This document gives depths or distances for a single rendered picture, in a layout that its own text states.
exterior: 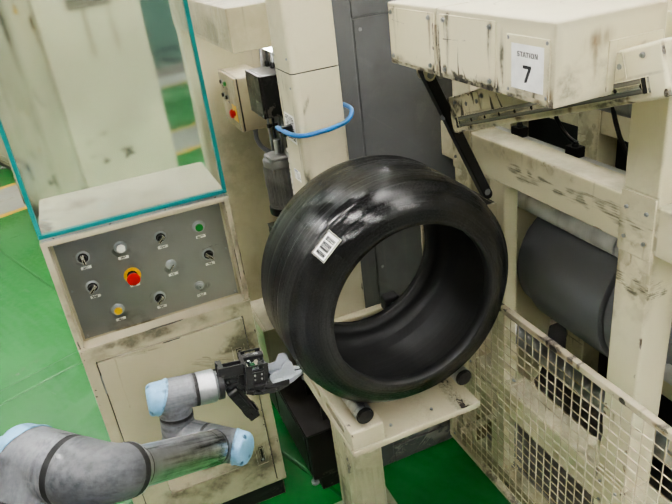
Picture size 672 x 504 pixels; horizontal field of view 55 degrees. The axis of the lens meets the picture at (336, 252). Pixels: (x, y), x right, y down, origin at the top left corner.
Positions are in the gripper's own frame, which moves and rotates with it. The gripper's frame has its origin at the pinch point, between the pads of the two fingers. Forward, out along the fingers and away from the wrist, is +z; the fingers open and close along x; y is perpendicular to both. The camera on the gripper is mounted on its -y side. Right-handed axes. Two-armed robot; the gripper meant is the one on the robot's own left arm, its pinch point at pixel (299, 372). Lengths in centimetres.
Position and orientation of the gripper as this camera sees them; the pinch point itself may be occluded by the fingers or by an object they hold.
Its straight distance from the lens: 158.1
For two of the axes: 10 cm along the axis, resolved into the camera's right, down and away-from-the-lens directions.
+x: -3.8, -3.8, 8.4
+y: 0.0, -9.1, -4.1
